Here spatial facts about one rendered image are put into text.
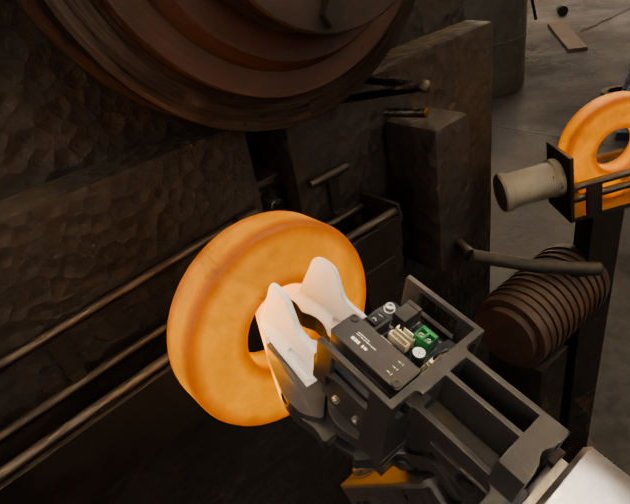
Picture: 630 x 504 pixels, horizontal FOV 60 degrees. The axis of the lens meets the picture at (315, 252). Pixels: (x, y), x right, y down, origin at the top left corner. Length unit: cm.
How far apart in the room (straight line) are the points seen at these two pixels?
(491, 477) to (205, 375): 19
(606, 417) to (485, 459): 117
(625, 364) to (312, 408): 131
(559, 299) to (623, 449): 57
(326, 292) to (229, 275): 6
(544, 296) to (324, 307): 57
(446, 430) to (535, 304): 62
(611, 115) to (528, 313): 30
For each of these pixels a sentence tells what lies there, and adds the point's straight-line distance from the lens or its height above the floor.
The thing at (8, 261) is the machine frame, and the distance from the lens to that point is 61.
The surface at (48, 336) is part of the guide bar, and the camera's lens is 64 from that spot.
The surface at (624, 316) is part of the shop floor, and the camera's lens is 173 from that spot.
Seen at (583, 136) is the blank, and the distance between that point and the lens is 88.
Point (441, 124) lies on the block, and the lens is 78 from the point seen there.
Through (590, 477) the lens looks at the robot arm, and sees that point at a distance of 28.
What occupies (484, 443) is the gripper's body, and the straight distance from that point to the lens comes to 29.
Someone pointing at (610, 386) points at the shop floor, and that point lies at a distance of 152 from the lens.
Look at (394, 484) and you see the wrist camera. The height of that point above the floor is 79.
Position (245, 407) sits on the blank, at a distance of 40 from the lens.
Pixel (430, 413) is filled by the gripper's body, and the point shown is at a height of 86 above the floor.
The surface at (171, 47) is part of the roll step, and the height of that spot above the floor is 99.
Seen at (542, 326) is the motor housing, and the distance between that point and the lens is 87.
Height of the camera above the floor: 107
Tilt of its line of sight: 32 degrees down
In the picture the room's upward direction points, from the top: 11 degrees counter-clockwise
